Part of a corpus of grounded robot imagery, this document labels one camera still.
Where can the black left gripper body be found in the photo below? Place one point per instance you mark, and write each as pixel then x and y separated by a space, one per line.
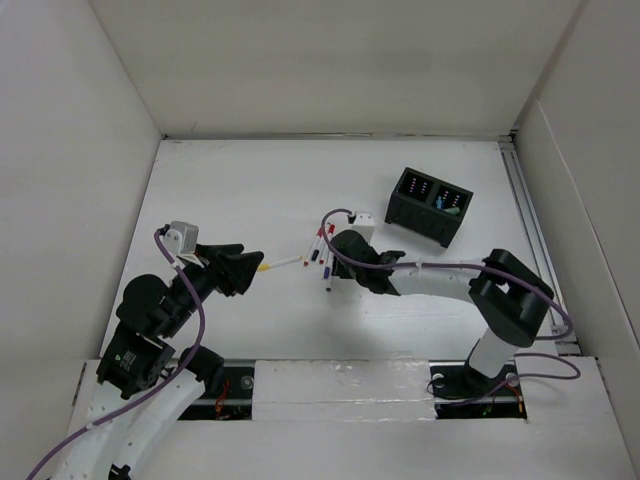
pixel 198 278

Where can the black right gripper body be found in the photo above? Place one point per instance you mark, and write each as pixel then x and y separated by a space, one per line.
pixel 348 272

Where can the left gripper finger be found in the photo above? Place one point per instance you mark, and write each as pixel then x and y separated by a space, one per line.
pixel 238 271
pixel 210 251

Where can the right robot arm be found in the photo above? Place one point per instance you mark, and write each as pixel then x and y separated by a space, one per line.
pixel 510 298

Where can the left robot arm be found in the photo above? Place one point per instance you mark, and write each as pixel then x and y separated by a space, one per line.
pixel 155 365

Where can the black desk organizer box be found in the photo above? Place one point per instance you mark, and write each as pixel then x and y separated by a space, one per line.
pixel 412 205

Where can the yellow capped white marker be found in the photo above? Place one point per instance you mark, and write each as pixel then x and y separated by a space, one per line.
pixel 280 263

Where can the red capped marker right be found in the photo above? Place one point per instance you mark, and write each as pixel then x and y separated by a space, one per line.
pixel 328 235

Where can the red capped marker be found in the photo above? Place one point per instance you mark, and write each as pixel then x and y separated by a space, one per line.
pixel 328 235
pixel 317 237

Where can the red capped marker left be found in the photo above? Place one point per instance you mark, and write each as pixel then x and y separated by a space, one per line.
pixel 317 237

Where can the black capped white marker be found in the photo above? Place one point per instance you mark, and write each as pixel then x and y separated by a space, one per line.
pixel 318 252

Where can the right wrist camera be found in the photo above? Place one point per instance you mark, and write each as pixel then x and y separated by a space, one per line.
pixel 362 222

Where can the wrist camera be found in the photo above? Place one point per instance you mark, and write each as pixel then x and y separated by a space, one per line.
pixel 180 238
pixel 362 222

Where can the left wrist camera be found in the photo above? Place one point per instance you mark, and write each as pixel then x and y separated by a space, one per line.
pixel 180 238

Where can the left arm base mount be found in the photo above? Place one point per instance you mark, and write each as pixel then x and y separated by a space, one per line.
pixel 229 387

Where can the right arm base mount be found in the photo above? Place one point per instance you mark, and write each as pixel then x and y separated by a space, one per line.
pixel 460 393

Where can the aluminium rail right side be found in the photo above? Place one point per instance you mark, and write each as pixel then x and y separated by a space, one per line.
pixel 569 346

